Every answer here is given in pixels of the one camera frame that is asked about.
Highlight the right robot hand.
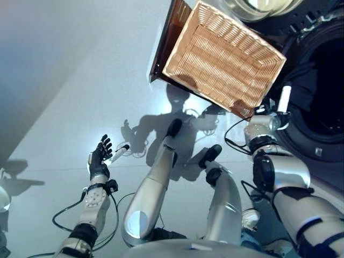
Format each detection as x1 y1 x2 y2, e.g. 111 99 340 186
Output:
252 85 292 132

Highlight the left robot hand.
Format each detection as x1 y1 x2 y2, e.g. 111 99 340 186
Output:
87 134 131 182

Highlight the black garment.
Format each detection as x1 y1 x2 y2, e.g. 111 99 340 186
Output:
279 61 317 111

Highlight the dark front-load washing machine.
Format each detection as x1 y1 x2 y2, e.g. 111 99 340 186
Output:
260 0 344 193

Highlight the silver left robot leg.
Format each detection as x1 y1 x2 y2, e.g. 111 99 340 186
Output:
120 134 180 248

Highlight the silver robot leg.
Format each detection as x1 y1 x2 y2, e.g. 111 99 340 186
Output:
200 166 244 247
120 134 180 248

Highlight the wicker laundry basket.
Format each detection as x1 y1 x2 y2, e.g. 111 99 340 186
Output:
162 0 287 119

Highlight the black left robot foot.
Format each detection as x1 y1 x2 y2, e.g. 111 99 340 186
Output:
166 119 183 138

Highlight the black robot foot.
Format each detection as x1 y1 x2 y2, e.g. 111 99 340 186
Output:
166 119 183 138
198 144 223 169

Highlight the black right robot foot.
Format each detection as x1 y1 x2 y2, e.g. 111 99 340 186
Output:
198 144 223 169

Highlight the round glass washer door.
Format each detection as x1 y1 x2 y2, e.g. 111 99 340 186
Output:
219 0 336 35

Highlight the white sneaker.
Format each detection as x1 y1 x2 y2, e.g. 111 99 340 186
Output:
241 208 261 232

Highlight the silver right robot leg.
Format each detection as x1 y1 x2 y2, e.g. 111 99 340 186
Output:
200 166 244 247

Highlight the grey robot torso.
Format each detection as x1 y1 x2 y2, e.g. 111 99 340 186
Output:
126 238 272 258

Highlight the brown glossy stool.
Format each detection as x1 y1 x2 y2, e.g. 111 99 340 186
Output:
149 0 205 100

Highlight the blue jeans leg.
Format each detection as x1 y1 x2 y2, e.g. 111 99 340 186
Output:
240 230 270 248

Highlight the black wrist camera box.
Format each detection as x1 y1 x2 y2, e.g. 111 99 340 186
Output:
106 180 119 194

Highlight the thin white floor cable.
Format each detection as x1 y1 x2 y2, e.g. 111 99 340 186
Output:
118 142 147 158

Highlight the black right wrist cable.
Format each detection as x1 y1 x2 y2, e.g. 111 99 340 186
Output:
224 118 255 155

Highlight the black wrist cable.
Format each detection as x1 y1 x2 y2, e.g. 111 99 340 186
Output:
52 192 120 250
224 118 255 155

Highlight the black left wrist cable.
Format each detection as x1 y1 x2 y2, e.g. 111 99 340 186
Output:
52 192 120 250

